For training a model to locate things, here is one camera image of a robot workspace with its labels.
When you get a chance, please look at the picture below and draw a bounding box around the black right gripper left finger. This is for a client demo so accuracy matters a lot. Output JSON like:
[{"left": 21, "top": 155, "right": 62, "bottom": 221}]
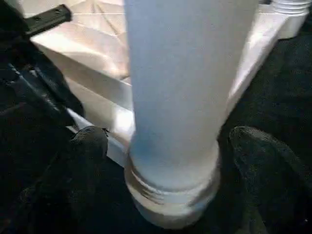
[{"left": 0, "top": 126, "right": 109, "bottom": 234}]

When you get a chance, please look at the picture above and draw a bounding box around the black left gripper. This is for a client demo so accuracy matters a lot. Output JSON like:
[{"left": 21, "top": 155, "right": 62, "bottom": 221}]
[{"left": 0, "top": 0, "right": 85, "bottom": 131}]

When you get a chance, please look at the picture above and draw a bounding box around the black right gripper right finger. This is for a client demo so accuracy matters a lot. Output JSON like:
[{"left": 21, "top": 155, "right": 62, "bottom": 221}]
[{"left": 229, "top": 125, "right": 312, "bottom": 234}]

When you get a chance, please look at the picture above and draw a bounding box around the white plastic table top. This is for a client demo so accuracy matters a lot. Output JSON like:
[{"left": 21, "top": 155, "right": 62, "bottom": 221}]
[{"left": 23, "top": 0, "right": 307, "bottom": 230}]

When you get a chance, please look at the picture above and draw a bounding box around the white plastic table leg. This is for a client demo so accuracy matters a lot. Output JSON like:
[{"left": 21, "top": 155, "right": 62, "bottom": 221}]
[
  {"left": 272, "top": 0, "right": 308, "bottom": 16},
  {"left": 123, "top": 0, "right": 257, "bottom": 208}
]

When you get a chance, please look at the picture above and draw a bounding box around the black mat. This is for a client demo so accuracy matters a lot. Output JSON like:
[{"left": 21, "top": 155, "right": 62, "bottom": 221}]
[{"left": 0, "top": 24, "right": 312, "bottom": 234}]

